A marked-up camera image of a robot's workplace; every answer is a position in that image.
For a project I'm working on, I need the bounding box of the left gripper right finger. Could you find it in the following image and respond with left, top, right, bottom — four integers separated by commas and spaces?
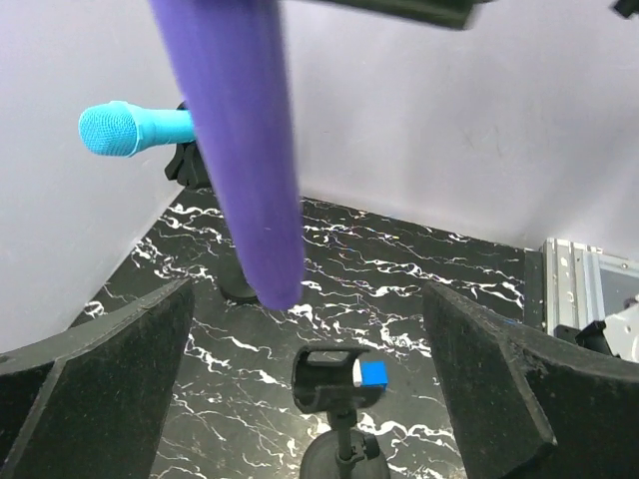
422, 282, 638, 478

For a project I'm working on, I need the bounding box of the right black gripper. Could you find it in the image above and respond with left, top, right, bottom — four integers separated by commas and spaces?
319, 0, 639, 31

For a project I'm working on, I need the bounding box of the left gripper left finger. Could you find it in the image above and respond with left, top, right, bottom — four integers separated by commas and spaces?
1, 280, 195, 478

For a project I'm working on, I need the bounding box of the round base mic stand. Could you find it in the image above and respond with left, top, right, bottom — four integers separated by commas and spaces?
291, 345, 390, 478

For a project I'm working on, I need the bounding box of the purple microphone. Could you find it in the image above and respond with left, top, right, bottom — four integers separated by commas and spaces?
151, 1, 305, 310

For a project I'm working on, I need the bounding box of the right round base stand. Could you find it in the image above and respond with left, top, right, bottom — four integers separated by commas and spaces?
163, 99, 261, 303

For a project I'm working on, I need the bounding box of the cyan microphone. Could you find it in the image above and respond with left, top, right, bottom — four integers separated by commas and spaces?
78, 101, 196, 157

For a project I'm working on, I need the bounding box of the blue white small box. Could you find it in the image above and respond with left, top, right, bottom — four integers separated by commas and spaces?
352, 360, 388, 389

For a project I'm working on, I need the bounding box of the aluminium frame rail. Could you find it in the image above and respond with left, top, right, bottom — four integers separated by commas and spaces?
523, 238, 638, 335

